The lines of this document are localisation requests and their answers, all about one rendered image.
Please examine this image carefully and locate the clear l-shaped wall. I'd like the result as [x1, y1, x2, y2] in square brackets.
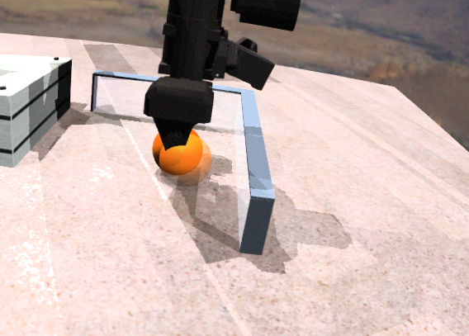
[93, 75, 250, 248]

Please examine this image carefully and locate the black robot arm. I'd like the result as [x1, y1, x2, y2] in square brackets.
[168, 0, 301, 91]

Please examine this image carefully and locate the light blue l-shaped low wall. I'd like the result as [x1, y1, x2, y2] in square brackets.
[91, 70, 275, 256]

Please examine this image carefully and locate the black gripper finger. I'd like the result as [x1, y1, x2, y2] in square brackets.
[153, 117, 197, 151]
[202, 80, 212, 89]

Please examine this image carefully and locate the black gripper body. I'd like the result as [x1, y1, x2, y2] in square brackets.
[143, 12, 223, 124]

